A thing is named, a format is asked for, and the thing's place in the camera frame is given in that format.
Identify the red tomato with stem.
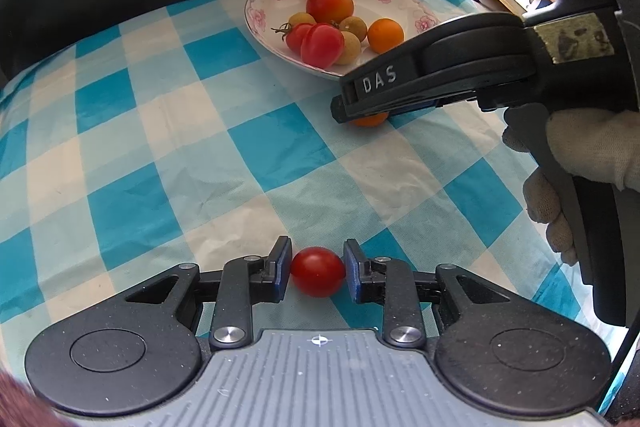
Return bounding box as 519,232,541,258
271,22,316,55

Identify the blue checked tablecloth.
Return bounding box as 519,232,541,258
0,0,640,418

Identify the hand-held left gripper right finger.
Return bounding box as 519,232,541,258
343,238,518,350

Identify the oval red tomato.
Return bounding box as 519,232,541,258
300,23,346,70

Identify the white floral plate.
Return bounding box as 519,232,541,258
244,0,441,82

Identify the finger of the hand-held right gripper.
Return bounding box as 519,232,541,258
387,91,481,114
331,23,451,124

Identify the small red tomato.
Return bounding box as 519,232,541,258
290,246,347,298

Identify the large red tomato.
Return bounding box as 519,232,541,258
306,0,356,25

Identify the person's left forearm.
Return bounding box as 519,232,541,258
0,369,63,427

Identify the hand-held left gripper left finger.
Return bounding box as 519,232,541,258
125,235,293,350

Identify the orange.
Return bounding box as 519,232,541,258
350,109,390,128
367,18,405,54

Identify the person's right hand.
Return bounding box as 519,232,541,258
501,108,640,268

